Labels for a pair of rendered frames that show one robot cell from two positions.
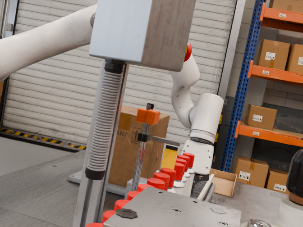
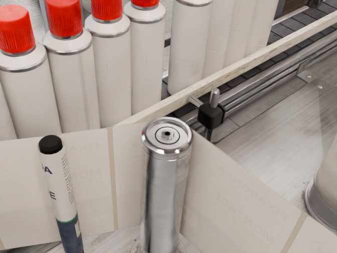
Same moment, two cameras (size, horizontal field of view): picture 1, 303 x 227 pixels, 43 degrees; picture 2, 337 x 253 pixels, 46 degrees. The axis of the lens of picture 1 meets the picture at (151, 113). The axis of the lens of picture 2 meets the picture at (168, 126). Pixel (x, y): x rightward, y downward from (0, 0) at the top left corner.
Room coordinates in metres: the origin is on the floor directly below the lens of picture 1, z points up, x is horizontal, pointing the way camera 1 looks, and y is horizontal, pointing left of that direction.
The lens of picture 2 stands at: (0.44, -0.31, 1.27)
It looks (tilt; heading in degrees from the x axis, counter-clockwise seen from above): 45 degrees down; 31
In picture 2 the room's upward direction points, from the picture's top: 5 degrees clockwise
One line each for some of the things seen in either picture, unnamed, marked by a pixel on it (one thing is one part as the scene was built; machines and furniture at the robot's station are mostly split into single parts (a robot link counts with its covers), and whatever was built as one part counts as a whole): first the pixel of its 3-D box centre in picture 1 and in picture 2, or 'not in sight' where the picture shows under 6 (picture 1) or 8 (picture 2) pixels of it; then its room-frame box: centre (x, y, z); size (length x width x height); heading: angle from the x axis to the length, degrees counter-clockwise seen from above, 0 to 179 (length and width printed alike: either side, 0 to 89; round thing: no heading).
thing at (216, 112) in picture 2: not in sight; (210, 122); (0.81, -0.15, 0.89); 0.03 x 0.03 x 0.12; 75
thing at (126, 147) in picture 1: (129, 143); not in sight; (1.53, 0.06, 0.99); 0.30 x 0.24 x 0.27; 169
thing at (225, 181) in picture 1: (207, 178); not in sight; (1.75, -0.31, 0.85); 0.30 x 0.26 x 0.04; 165
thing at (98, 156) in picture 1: (104, 120); not in sight; (0.66, 0.08, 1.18); 0.04 x 0.04 x 0.21
